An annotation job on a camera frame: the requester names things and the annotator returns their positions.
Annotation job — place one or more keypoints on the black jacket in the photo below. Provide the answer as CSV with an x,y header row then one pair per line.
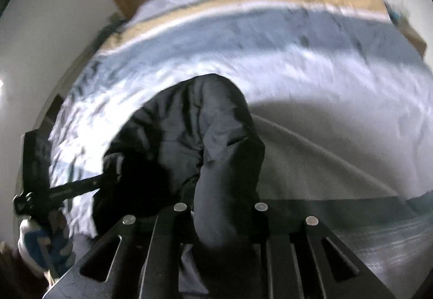
x,y
189,136

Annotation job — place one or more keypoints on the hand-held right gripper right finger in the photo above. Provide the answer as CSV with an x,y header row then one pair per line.
x,y
274,245

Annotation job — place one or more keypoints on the light grey garment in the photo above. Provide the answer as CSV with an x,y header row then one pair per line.
x,y
338,150

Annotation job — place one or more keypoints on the striped bed duvet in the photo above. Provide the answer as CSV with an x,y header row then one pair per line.
x,y
270,42

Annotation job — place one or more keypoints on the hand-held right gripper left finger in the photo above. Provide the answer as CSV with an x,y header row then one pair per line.
x,y
169,234

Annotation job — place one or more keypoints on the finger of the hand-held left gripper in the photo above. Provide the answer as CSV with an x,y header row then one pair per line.
x,y
74,189

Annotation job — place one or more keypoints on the person's left hand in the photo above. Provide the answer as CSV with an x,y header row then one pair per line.
x,y
37,245

